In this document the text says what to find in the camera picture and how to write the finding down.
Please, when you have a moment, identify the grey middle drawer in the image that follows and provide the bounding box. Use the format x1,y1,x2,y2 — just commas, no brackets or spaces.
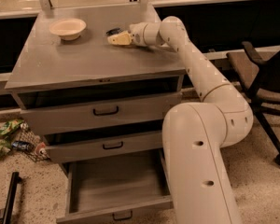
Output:
46,130,162,163

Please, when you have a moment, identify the black office chair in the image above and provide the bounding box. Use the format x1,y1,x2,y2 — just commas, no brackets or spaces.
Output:
227,41,280,166

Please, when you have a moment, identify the black bottom drawer handle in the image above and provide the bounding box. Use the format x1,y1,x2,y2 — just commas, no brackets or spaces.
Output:
112,210,133,221

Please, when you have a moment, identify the black middle drawer handle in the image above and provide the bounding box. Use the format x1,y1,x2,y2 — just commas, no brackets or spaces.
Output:
102,141,124,150

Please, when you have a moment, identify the grey top drawer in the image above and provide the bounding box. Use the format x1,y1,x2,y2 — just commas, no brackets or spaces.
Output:
21,92,181,135

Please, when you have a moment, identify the white paper bowl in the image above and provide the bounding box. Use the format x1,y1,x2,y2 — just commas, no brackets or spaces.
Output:
49,19,86,41

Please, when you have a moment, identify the grey drawer cabinet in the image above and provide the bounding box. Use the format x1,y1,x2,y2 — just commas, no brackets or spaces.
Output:
5,3,189,224

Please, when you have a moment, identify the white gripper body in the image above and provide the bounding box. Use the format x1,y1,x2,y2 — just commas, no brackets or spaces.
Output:
129,22,147,47

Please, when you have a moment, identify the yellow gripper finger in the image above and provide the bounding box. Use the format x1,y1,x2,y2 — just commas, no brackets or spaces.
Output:
107,31,132,46

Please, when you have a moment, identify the black metal stand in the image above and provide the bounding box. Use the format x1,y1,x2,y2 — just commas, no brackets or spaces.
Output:
2,172,21,224

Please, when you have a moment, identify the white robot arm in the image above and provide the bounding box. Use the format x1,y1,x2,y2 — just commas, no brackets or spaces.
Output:
106,16,253,224

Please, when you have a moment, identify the black drawer handle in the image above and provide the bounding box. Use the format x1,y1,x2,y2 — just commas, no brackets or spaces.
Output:
92,105,119,117
102,141,124,150
112,210,133,221

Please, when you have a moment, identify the red white can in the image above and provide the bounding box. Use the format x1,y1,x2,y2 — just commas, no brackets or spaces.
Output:
35,142,47,157

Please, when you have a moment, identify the grey open bottom drawer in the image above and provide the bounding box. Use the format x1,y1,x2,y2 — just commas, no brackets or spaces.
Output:
56,149,173,224

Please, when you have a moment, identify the green chip bag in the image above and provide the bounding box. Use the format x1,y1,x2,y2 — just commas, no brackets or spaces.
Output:
0,119,23,139

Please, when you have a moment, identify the black top drawer handle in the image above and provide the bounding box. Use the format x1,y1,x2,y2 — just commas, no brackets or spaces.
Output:
92,105,119,117

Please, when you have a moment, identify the blue soda can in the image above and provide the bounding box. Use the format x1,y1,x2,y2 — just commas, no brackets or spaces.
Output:
11,141,34,152

